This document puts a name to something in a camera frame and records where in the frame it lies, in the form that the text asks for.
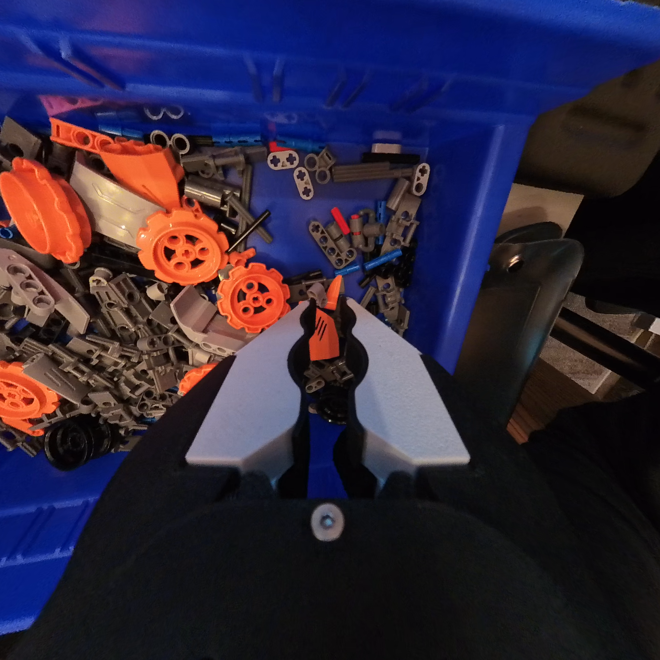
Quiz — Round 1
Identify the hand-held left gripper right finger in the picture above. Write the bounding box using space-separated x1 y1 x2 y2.
335 298 471 496

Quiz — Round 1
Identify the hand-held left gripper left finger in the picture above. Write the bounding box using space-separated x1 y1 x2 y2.
185 300 318 494

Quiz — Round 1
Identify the pile of toy building parts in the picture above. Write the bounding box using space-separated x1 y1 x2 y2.
0 95 431 471

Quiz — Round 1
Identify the blue plastic bin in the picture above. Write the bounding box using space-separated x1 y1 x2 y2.
0 0 660 640

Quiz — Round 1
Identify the black plastic chair part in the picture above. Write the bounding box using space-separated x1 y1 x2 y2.
456 222 586 429

